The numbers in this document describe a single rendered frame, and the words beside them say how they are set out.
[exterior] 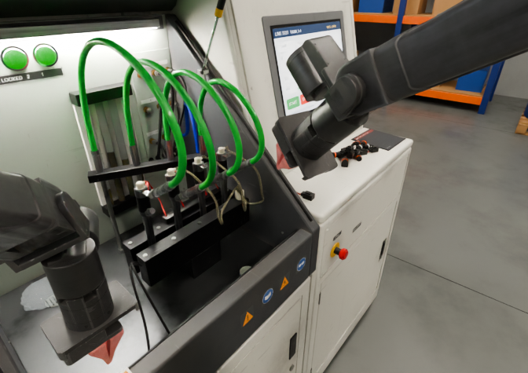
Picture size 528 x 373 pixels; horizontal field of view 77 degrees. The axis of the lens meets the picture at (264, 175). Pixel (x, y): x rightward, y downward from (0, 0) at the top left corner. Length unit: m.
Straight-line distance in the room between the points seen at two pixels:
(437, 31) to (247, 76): 0.70
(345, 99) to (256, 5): 0.70
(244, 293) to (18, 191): 0.50
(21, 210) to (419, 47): 0.37
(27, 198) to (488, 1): 0.41
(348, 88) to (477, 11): 0.12
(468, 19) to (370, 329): 1.74
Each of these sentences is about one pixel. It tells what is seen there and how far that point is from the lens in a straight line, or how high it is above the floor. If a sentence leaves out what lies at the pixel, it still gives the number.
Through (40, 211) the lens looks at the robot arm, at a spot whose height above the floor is 1.33.
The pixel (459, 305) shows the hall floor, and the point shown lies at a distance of 2.23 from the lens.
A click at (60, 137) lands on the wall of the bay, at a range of 0.98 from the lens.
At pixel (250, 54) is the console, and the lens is 0.98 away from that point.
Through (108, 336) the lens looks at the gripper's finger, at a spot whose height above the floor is 1.12.
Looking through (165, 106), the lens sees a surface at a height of 1.34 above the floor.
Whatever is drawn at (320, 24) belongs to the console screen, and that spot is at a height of 1.41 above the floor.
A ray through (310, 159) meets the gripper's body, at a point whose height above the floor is 1.29.
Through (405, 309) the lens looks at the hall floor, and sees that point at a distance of 2.08.
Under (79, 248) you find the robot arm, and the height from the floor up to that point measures 1.24.
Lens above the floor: 1.50
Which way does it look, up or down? 29 degrees down
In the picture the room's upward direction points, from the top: straight up
